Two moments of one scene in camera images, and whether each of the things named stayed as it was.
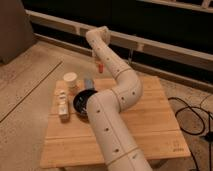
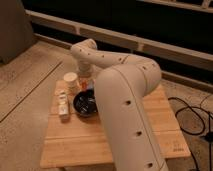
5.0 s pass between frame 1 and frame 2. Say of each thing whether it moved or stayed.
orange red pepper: moved
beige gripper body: moved
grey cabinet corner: stayed
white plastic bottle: stayed
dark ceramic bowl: stayed
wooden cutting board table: stayed
